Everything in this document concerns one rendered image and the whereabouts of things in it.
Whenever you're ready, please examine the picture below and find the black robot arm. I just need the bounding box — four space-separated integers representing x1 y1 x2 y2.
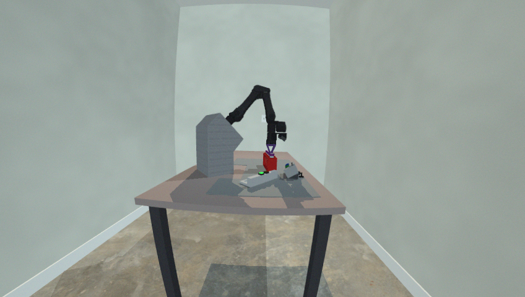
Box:
225 85 287 141

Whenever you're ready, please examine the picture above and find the grey flat mat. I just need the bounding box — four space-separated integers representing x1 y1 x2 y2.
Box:
206 158 321 197

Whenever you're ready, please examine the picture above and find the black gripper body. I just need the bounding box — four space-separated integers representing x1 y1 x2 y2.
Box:
266 132 276 144

